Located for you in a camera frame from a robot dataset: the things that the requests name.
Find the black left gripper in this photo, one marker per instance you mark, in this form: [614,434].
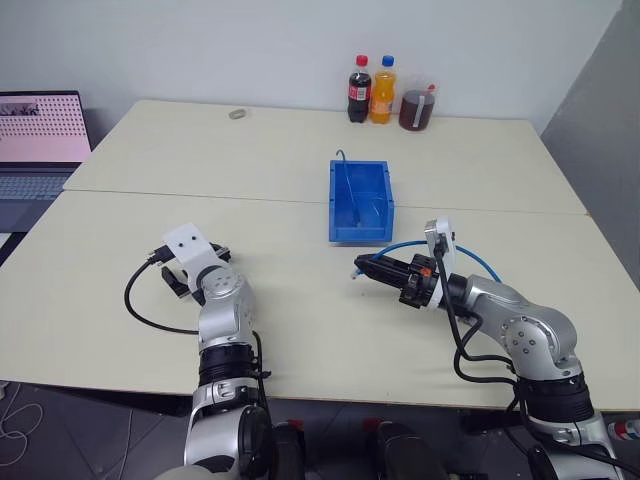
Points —
[194,291]

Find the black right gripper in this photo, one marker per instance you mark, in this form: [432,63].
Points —
[417,285]

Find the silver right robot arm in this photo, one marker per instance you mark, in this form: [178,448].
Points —
[530,335]

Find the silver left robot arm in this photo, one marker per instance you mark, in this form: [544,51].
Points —
[222,320]

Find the blue plastic bin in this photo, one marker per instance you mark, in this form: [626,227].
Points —
[362,232]

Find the small grey tape roll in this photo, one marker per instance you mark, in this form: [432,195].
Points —
[238,114]

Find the clear jar dark liquid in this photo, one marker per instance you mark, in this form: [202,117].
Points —
[416,112]

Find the orange soda bottle blue cap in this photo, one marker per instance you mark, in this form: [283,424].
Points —
[384,97]

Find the cola bottle red cap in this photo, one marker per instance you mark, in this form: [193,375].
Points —
[359,95]

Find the dark rounded shape red mark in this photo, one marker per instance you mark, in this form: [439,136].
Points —
[290,450]
[405,450]

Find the open grey laptop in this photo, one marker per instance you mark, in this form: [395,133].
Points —
[40,125]

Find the grey partition panel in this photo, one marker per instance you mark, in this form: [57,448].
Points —
[600,150]

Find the red white striped object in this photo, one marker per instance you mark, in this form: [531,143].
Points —
[625,429]

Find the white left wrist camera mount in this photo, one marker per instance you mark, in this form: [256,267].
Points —
[189,245]

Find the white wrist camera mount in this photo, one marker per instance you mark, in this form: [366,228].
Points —
[189,245]
[445,239]

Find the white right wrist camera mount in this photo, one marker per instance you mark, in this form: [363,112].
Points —
[445,239]

